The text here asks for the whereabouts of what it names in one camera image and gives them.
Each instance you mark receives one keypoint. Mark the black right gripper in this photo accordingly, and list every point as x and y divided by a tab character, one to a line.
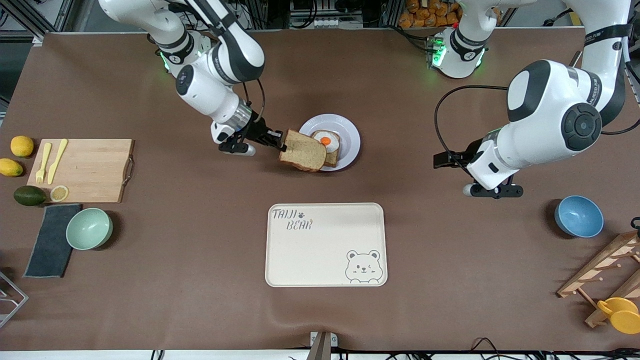
258	128

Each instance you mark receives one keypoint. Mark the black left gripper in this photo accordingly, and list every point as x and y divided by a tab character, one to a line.
460	157

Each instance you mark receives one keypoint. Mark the plain bread slice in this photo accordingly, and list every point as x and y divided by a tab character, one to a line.
302	152

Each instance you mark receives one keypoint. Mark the fried egg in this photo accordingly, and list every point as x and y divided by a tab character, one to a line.
334	146

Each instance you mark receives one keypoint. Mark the pale round plate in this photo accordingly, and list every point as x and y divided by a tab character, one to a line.
350	135

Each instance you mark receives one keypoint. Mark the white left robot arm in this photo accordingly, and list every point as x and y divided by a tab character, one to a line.
545	115

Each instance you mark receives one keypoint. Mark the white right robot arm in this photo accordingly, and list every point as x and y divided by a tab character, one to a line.
205	90

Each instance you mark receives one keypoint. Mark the brown table mat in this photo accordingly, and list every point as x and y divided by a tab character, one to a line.
200	225

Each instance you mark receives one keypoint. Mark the cream bear print tray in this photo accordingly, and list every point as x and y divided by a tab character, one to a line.
325	250

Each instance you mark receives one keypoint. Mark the blue bowl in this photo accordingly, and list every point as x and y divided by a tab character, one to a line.
580	217

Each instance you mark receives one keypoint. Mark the orange snack bag pile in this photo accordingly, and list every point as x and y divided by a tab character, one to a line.
430	12

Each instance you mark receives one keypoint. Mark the metal ladle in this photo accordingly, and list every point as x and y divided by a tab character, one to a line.
576	59

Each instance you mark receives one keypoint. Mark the wooden drying rack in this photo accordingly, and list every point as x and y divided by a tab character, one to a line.
595	265

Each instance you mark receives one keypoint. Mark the wooden cutting board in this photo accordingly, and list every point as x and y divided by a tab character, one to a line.
95	170

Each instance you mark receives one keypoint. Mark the mint green bowl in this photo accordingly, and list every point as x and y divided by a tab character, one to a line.
89	229

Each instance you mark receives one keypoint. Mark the lemon half slice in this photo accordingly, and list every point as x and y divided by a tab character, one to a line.
59	193

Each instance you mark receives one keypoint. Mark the yellow plastic knife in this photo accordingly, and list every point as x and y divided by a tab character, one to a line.
54	170

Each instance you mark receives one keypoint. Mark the yellow cup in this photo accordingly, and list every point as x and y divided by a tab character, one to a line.
622	317

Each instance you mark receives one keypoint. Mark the yellow plastic fork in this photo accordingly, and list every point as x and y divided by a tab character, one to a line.
40	175

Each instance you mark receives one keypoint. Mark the dark grey cloth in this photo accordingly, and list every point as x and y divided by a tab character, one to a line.
50	250

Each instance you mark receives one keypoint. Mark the green avocado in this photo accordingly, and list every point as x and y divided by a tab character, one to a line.
29	196

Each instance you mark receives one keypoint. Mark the round yellow lemon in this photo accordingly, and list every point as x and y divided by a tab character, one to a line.
22	146

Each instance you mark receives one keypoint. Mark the oval yellow lemon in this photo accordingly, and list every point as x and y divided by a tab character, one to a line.
11	167

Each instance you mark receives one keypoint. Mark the grey metal bracket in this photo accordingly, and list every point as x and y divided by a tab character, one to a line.
320	350

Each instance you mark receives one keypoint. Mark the aluminium cell frame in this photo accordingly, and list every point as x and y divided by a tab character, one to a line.
47	17

